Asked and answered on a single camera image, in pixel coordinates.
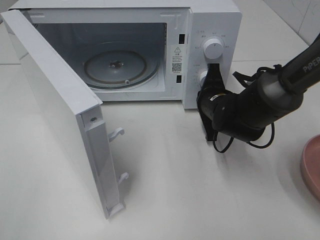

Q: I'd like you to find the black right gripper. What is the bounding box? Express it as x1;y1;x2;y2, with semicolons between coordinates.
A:
197;63;235;142

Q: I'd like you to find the pink round plate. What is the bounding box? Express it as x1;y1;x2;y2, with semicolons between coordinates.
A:
300;135;320;202

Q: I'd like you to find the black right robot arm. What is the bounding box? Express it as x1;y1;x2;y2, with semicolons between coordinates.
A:
197;37;320;143

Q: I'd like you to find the lower white microwave knob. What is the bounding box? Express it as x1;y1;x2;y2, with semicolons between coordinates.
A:
198;70;208;86

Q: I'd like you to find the white microwave knob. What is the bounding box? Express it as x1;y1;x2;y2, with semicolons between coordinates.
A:
202;36;224;60
198;70;208;86

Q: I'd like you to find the upper white microwave knob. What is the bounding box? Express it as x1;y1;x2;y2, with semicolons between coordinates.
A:
202;36;224;60

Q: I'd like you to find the white microwave oven body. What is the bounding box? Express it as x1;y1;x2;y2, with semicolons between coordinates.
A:
5;0;242;109

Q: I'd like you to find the glass microwave turntable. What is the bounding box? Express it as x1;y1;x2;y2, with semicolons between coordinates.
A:
83;50;160;89

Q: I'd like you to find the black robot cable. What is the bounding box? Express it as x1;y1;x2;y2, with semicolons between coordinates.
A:
212;72;276;153

